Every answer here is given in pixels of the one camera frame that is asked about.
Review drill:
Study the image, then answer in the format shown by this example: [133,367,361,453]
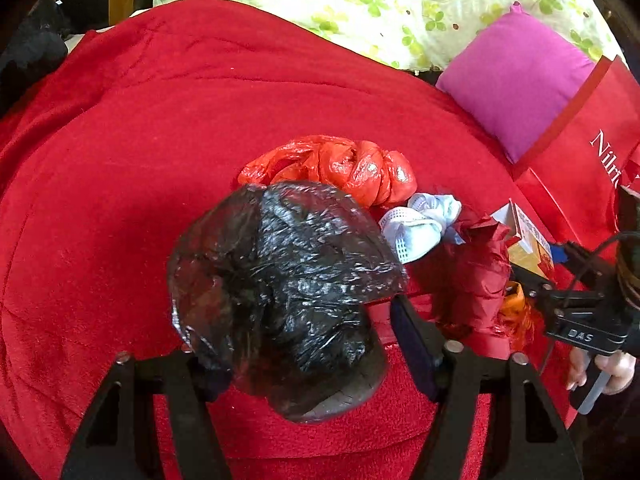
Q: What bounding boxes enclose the black jacket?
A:
[0,0,68,116]

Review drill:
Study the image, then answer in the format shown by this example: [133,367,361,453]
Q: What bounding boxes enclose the small cardboard box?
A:
[492,200,556,278]

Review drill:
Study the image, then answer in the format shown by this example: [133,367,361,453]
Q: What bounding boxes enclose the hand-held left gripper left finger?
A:
[60,352,233,480]

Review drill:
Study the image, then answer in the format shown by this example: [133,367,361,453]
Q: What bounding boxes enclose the pink pillow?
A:
[436,4,598,163]

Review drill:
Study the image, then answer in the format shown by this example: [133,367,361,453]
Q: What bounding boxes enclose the orange wrapper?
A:
[497,280,543,348]

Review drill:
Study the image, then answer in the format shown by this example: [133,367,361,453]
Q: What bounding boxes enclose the white blue knotted bag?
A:
[379,192,463,264]

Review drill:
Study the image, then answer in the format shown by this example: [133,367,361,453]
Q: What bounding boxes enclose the black plastic bag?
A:
[167,181,408,423]

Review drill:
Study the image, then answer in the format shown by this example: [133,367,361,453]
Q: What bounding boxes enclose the red paper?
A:
[415,207,513,346]

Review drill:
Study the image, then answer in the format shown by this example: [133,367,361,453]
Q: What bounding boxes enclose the green clover quilt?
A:
[152,0,628,73]

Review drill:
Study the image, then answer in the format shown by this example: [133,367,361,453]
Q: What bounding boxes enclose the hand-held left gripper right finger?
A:
[390,294,586,480]

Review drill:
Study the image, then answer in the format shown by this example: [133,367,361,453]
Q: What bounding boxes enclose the red paper bag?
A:
[512,55,640,266]

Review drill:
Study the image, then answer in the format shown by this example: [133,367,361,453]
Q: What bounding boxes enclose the red blanket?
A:
[0,0,601,480]

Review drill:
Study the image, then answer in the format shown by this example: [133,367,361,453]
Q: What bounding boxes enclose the person's right hand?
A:
[567,347,640,396]

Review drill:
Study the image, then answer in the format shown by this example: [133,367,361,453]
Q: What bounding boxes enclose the red plastic bag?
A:
[237,135,418,208]

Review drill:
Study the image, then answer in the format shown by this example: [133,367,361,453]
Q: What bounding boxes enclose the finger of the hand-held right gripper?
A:
[550,241,617,282]
[510,265,603,308]

